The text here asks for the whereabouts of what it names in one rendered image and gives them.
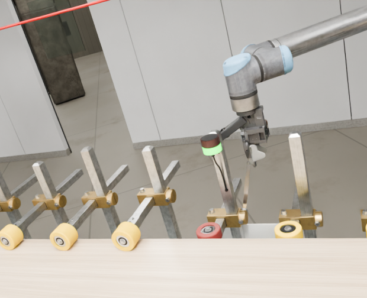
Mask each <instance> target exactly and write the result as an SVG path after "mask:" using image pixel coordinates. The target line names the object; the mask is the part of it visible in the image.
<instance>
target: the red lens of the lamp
mask: <svg viewBox="0 0 367 298"><path fill-rule="evenodd" d="M217 135H218V134H217ZM200 141H201V145H202V147H203V148H211V147H215V146H217V145H219V144H220V137H219V135H218V137H217V138H216V139H214V140H211V141H202V140H201V139H200Z"/></svg>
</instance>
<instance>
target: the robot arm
mask: <svg viewBox="0 0 367 298"><path fill-rule="evenodd" d="M366 30H367V5H365V6H363V7H360V8H357V9H354V10H352V11H349V12H346V13H344V14H341V15H338V16H336V17H333V18H330V19H327V20H324V21H322V22H318V23H316V24H313V25H311V26H308V27H305V28H302V29H300V30H297V31H294V32H291V33H289V34H285V35H283V36H280V37H278V38H274V39H272V40H268V41H264V42H262V43H259V44H249V45H247V46H246V47H244V48H243V50H242V51H241V53H240V54H238V55H236V56H233V57H231V58H229V59H227V60H226V61H225V62H224V63H223V70H224V76H225V79H226V84H227V89H228V93H229V97H230V102H231V107H232V110H233V111H234V112H236V114H237V116H239V117H238V118H237V119H235V120H234V121H233V122H231V123H230V124H228V125H227V126H226V127H224V128H222V129H221V130H220V132H221V137H222V140H224V139H226V138H228V137H229V136H230V135H231V134H232V133H234V132H235V131H237V130H238V129H240V130H241V131H240V136H241V140H242V143H243V148H244V152H245V154H246V157H247V159H248V161H249V162H250V164H251V165H252V166H253V167H256V166H257V164H256V161H258V160H260V159H263V158H265V153H266V152H267V148H266V147H262V146H260V145H259V143H260V144H261V143H267V140H268V137H269V134H270V133H269V127H268V122H267V120H266V119H265V118H264V114H263V105H260V102H259V97H258V93H257V86H256V84H258V83H261V82H264V81H267V80H269V79H273V78H275V77H278V76H282V75H286V74H287V73H289V72H291V71H292V69H293V66H294V62H293V58H294V57H297V56H300V55H302V54H305V53H308V52H310V51H313V50H315V49H318V48H321V47H324V46H326V45H329V44H331V43H335V42H337V41H340V40H342V39H345V38H348V37H350V36H353V35H355V34H359V33H361V32H364V31H366ZM259 105H260V106H259Z"/></svg>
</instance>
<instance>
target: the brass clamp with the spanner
mask: <svg viewBox="0 0 367 298"><path fill-rule="evenodd" d="M214 210H215V213H213V214H210V212H209V213H208V215H207V219H208V222H214V223H215V221H216V219H220V218H224V219H225V222H226V228H240V227H241V225H247V223H248V214H247V211H246V210H241V208H238V211H237V214H235V215H227V214H226V209H225V208H218V209H214Z"/></svg>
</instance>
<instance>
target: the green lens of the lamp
mask: <svg viewBox="0 0 367 298"><path fill-rule="evenodd" d="M202 150H203V153H204V154H205V155H207V156H210V155H214V154H217V153H219V152H221V150H222V147H221V143H220V144H219V145H218V146H216V147H214V148H203V147H202Z"/></svg>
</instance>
